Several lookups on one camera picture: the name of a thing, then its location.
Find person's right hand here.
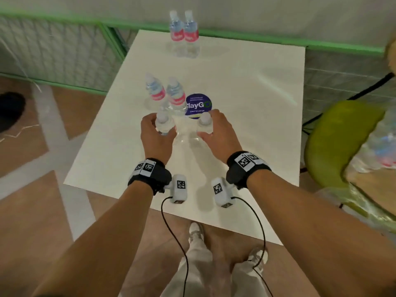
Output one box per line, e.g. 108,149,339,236
197,108,243,166

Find person's left hand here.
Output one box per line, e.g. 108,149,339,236
141,111,177,166

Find pack of water bottles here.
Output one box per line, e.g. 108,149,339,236
345,115,396,175

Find person's left forearm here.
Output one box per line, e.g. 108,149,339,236
31,181,155,297

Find person's right forearm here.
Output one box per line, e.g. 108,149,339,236
246,169,396,297

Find person's beige trousers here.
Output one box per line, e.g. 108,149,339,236
160,235,270,297

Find white table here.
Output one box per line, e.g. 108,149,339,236
63,29,307,246

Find purple round sticker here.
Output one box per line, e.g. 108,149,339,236
184,92,213,120

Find white sneaker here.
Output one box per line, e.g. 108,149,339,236
247,247,269,271
189,222,205,245

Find green chair wooden backrest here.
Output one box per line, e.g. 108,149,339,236
302,37,396,236

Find green framed mesh fence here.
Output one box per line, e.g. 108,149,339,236
0,6,396,127

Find black round stool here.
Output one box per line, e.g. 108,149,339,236
0,92,27,133

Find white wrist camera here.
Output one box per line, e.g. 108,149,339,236
211,177,236,209
164,174,189,205

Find thin black camera cable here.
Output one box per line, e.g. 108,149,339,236
231,196,274,297
160,196,190,297

